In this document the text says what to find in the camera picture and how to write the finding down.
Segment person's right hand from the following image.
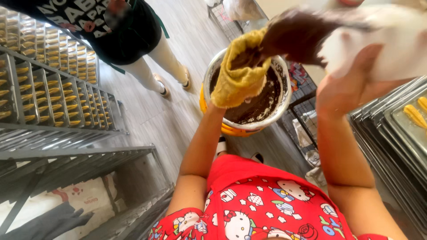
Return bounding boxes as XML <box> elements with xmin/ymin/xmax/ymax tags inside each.
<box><xmin>316</xmin><ymin>43</ymin><xmax>414</xmax><ymax>116</ymax></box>

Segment white piping bag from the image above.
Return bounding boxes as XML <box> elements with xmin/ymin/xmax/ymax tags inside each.
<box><xmin>318</xmin><ymin>3</ymin><xmax>427</xmax><ymax>84</ymax></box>

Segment yellow cloth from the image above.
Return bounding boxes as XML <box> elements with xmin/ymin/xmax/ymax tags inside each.
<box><xmin>210</xmin><ymin>27</ymin><xmax>272</xmax><ymax>109</ymax></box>

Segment steel mixing bowl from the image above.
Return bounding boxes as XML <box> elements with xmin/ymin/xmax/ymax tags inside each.
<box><xmin>203</xmin><ymin>48</ymin><xmax>293</xmax><ymax>130</ymax></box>

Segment brown chocolate mass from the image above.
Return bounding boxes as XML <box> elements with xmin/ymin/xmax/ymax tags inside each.
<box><xmin>230</xmin><ymin>7</ymin><xmax>379</xmax><ymax>69</ymax></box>

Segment chocolate batter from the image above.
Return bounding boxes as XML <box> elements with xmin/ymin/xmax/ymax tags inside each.
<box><xmin>209</xmin><ymin>62</ymin><xmax>288</xmax><ymax>125</ymax></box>

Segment stack of metal baking trays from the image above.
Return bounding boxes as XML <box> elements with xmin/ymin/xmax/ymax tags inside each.
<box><xmin>348</xmin><ymin>75</ymin><xmax>427</xmax><ymax>235</ymax></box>

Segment crumpled clear plastic bag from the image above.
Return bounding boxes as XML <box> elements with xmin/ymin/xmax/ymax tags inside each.
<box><xmin>304</xmin><ymin>149</ymin><xmax>328</xmax><ymax>188</ymax></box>

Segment yellow plastic bucket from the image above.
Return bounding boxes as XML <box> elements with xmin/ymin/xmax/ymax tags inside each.
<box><xmin>199</xmin><ymin>83</ymin><xmax>267</xmax><ymax>137</ymax></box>

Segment person's left slipper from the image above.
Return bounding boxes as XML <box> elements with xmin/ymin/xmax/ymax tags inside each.
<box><xmin>214</xmin><ymin>136</ymin><xmax>228</xmax><ymax>158</ymax></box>

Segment red printed shirt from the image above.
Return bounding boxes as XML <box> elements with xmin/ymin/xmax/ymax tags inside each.
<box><xmin>148</xmin><ymin>154</ymin><xmax>396</xmax><ymax>240</ymax></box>

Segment white printed sack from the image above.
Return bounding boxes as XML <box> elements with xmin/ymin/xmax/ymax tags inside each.
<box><xmin>0</xmin><ymin>175</ymin><xmax>118</xmax><ymax>235</ymax></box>

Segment rack of pastry trays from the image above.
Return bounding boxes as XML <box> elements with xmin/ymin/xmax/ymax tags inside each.
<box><xmin>0</xmin><ymin>6</ymin><xmax>129</xmax><ymax>135</ymax></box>

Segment grey glove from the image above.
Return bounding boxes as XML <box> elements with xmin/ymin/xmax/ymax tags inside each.
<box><xmin>0</xmin><ymin>201</ymin><xmax>95</xmax><ymax>240</ymax></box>

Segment black wire shelf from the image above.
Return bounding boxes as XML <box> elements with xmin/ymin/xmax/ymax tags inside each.
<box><xmin>278</xmin><ymin>61</ymin><xmax>322</xmax><ymax>167</ymax></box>

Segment wire rack with plastic bag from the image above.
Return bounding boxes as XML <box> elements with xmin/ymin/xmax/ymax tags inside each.
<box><xmin>205</xmin><ymin>0</ymin><xmax>269</xmax><ymax>42</ymax></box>

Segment grey metal rack frame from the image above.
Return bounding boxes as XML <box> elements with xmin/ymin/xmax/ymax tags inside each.
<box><xmin>0</xmin><ymin>132</ymin><xmax>175</xmax><ymax>240</ymax></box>

